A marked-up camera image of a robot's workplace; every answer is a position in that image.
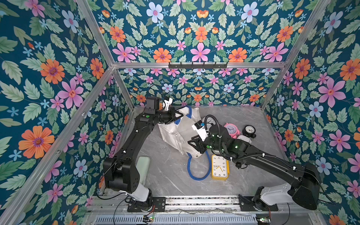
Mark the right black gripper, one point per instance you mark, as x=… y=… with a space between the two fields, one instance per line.
x=198 y=142

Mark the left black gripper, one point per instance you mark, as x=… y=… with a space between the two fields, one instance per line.
x=171 y=113

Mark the pink alarm clock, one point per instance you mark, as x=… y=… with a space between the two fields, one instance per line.
x=233 y=131

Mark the white twin-bell alarm clock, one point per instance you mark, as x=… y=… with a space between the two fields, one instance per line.
x=210 y=122

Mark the yellow alarm clock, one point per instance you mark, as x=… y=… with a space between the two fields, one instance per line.
x=219 y=168

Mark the black twin-bell alarm clock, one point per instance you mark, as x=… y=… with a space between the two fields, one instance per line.
x=249 y=131

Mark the white canvas bag blue handles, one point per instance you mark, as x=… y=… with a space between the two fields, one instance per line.
x=178 y=133

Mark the white square alarm clock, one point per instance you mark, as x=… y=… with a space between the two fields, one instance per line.
x=244 y=138

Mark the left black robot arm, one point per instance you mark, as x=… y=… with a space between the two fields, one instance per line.
x=120 y=172

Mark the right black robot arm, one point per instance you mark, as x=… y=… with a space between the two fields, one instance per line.
x=302 y=182

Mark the pale green pad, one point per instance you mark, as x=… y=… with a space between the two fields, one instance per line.
x=143 y=164

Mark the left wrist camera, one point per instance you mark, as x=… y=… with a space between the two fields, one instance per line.
x=167 y=103

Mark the black hook rail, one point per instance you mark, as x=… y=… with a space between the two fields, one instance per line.
x=200 y=65

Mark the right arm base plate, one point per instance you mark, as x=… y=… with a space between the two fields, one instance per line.
x=248 y=204

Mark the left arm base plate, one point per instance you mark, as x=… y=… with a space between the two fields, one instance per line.
x=153 y=204

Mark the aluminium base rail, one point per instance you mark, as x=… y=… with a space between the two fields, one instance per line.
x=228 y=204

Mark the white vented cable duct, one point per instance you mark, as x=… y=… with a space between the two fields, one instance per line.
x=175 y=219

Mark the aluminium cage frame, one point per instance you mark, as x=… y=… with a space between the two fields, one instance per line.
x=51 y=63

